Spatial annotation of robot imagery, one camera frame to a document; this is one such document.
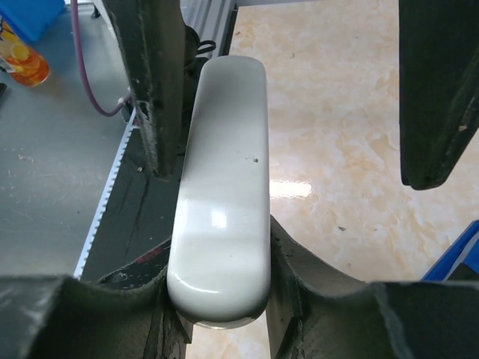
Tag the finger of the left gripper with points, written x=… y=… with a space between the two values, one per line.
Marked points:
x=151 y=38
x=438 y=105

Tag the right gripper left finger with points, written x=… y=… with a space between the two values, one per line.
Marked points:
x=125 y=314

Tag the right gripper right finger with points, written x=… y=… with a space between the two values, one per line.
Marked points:
x=317 y=311

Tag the blue plastic bin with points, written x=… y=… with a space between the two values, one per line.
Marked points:
x=29 y=19

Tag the orange drink can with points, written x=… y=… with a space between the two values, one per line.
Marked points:
x=20 y=61

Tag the blue crate corner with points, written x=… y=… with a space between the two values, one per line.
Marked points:
x=460 y=261

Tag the white slotted cable duct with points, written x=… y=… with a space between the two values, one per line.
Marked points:
x=104 y=197

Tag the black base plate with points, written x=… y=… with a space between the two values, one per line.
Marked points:
x=139 y=215

